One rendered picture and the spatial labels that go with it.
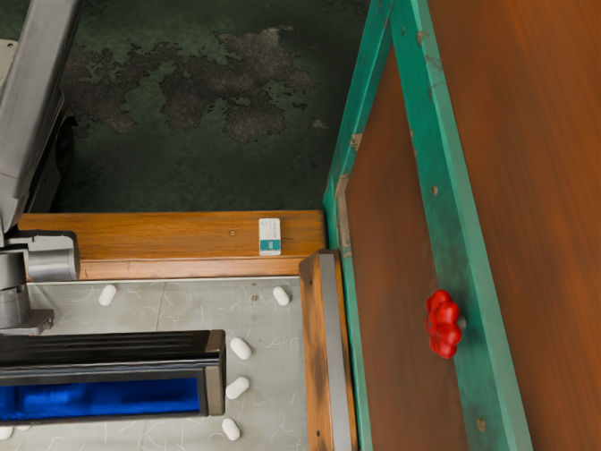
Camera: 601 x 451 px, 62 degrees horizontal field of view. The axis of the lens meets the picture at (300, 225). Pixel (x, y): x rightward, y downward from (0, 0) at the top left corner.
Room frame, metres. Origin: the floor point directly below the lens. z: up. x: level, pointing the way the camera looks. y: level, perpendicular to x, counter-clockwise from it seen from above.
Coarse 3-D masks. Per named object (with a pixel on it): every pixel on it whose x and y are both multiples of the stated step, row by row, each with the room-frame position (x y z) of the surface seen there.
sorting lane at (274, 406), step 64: (64, 320) 0.16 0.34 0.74; (128, 320) 0.18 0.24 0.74; (192, 320) 0.20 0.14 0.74; (256, 320) 0.22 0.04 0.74; (256, 384) 0.12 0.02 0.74; (0, 448) -0.03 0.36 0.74; (64, 448) -0.01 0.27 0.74; (128, 448) 0.00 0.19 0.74; (192, 448) 0.02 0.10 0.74; (256, 448) 0.03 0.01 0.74
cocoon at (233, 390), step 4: (236, 380) 0.12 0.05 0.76; (240, 380) 0.12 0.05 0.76; (244, 380) 0.12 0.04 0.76; (248, 380) 0.12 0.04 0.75; (232, 384) 0.11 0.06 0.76; (236, 384) 0.11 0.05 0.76; (240, 384) 0.11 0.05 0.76; (244, 384) 0.12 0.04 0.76; (248, 384) 0.12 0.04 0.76; (228, 388) 0.11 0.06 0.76; (232, 388) 0.11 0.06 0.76; (236, 388) 0.11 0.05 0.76; (240, 388) 0.11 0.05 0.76; (244, 388) 0.11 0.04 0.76; (228, 392) 0.10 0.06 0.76; (232, 392) 0.10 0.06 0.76; (236, 392) 0.10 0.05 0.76; (240, 392) 0.10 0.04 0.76; (228, 396) 0.09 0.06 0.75; (232, 396) 0.10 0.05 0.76; (236, 396) 0.10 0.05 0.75
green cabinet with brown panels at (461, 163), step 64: (384, 0) 0.43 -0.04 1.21; (448, 0) 0.33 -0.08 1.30; (512, 0) 0.25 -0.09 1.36; (576, 0) 0.21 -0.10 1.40; (384, 64) 0.41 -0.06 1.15; (448, 64) 0.29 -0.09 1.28; (512, 64) 0.22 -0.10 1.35; (576, 64) 0.18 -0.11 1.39; (384, 128) 0.36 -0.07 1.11; (448, 128) 0.24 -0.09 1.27; (512, 128) 0.19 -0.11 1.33; (576, 128) 0.16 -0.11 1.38; (384, 192) 0.30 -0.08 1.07; (448, 192) 0.19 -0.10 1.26; (512, 192) 0.16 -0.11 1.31; (576, 192) 0.13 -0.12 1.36; (384, 256) 0.24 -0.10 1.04; (448, 256) 0.15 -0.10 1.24; (512, 256) 0.13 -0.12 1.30; (576, 256) 0.11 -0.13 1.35; (384, 320) 0.17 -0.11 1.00; (512, 320) 0.10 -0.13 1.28; (576, 320) 0.08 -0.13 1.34; (384, 384) 0.11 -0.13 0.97; (448, 384) 0.08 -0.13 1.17; (512, 384) 0.07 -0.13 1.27; (576, 384) 0.06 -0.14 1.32; (384, 448) 0.05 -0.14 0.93; (448, 448) 0.04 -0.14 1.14; (512, 448) 0.03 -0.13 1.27; (576, 448) 0.03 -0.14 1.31
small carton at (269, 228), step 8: (264, 224) 0.37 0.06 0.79; (272, 224) 0.38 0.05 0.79; (264, 232) 0.36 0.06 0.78; (272, 232) 0.36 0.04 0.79; (264, 240) 0.34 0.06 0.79; (272, 240) 0.35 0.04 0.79; (280, 240) 0.35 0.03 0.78; (264, 248) 0.33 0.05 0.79; (272, 248) 0.33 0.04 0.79; (280, 248) 0.34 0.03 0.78
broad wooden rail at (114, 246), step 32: (32, 224) 0.31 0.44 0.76; (64, 224) 0.32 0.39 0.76; (96, 224) 0.33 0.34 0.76; (128, 224) 0.34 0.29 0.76; (160, 224) 0.35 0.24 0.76; (192, 224) 0.36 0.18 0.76; (224, 224) 0.37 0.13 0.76; (256, 224) 0.38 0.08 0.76; (288, 224) 0.39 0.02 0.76; (320, 224) 0.40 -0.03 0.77; (96, 256) 0.27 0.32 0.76; (128, 256) 0.28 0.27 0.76; (160, 256) 0.29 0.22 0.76; (192, 256) 0.30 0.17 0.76; (224, 256) 0.31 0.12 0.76; (256, 256) 0.32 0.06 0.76; (288, 256) 0.33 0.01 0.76
